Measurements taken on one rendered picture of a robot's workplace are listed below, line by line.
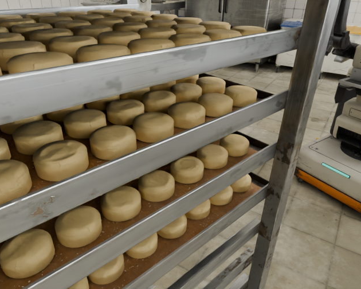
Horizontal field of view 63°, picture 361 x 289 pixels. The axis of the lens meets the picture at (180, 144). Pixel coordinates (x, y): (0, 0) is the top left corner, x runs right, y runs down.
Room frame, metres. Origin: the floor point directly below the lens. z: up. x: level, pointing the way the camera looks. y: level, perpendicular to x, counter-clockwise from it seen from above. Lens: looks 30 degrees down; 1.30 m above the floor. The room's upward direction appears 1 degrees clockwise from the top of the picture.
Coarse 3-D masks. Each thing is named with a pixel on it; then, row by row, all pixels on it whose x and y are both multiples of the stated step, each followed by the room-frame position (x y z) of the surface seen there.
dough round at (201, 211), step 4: (208, 200) 0.39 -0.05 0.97; (200, 204) 0.38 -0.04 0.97; (204, 204) 0.38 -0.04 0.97; (208, 204) 0.38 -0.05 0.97; (196, 208) 0.37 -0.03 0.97; (200, 208) 0.37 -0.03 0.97; (204, 208) 0.37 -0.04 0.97; (208, 208) 0.37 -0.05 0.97; (188, 212) 0.36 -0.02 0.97; (192, 212) 0.36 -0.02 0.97; (196, 212) 0.36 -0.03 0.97; (200, 212) 0.36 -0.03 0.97; (204, 212) 0.36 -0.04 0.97; (208, 212) 0.37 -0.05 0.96; (188, 216) 0.36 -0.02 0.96; (192, 216) 0.36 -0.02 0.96; (196, 216) 0.36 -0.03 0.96; (200, 216) 0.36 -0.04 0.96; (204, 216) 0.36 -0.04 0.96
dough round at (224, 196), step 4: (228, 188) 0.42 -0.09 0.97; (220, 192) 0.41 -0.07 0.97; (224, 192) 0.41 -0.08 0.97; (228, 192) 0.41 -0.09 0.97; (232, 192) 0.41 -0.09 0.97; (216, 196) 0.40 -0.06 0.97; (220, 196) 0.40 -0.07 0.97; (224, 196) 0.40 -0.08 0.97; (228, 196) 0.40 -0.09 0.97; (212, 200) 0.40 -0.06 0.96; (216, 200) 0.40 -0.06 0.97; (220, 200) 0.39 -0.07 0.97; (224, 200) 0.40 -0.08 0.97; (228, 200) 0.40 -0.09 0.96; (216, 204) 0.40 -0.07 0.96; (220, 204) 0.40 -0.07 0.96; (224, 204) 0.40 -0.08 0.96
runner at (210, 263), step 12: (252, 228) 0.41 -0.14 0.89; (228, 240) 0.40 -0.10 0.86; (240, 240) 0.38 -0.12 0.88; (216, 252) 0.37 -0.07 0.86; (228, 252) 0.36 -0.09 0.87; (204, 264) 0.35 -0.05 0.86; (216, 264) 0.34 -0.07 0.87; (192, 276) 0.30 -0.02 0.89; (204, 276) 0.32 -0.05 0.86; (168, 288) 0.30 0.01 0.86; (180, 288) 0.28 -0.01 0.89; (192, 288) 0.30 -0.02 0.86
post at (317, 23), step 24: (312, 0) 0.42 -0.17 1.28; (336, 0) 0.42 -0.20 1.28; (312, 24) 0.42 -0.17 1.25; (312, 48) 0.41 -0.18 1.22; (312, 72) 0.41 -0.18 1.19; (288, 96) 0.42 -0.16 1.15; (312, 96) 0.42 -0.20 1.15; (288, 120) 0.42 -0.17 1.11; (288, 144) 0.41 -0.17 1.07; (288, 168) 0.41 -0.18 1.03; (288, 192) 0.42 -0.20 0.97; (264, 216) 0.42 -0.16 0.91; (264, 240) 0.41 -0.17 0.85; (264, 264) 0.41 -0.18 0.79
